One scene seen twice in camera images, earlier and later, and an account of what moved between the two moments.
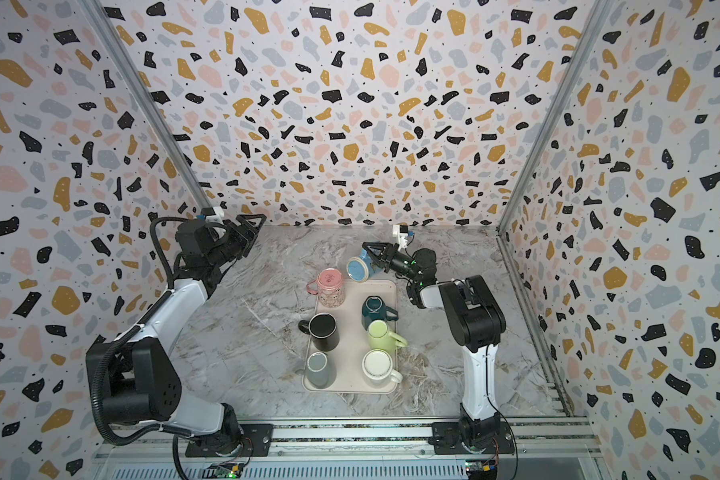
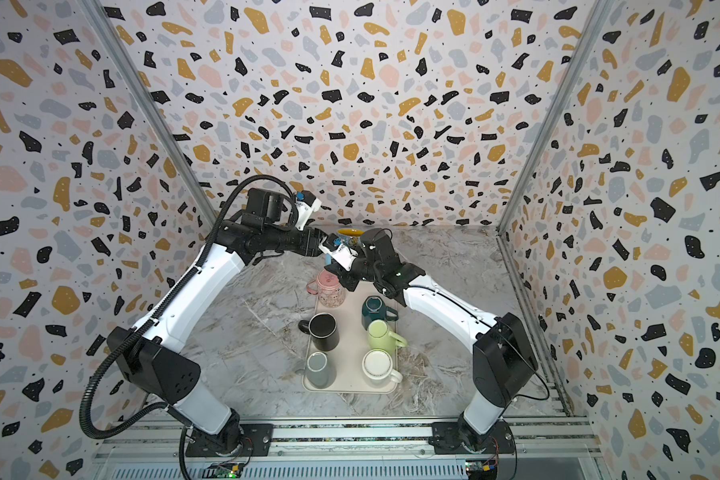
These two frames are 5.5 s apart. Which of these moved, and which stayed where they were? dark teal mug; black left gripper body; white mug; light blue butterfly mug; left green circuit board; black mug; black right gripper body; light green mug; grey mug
Moved: black left gripper body; black right gripper body; light blue butterfly mug
Stayed: black mug; white mug; dark teal mug; left green circuit board; grey mug; light green mug
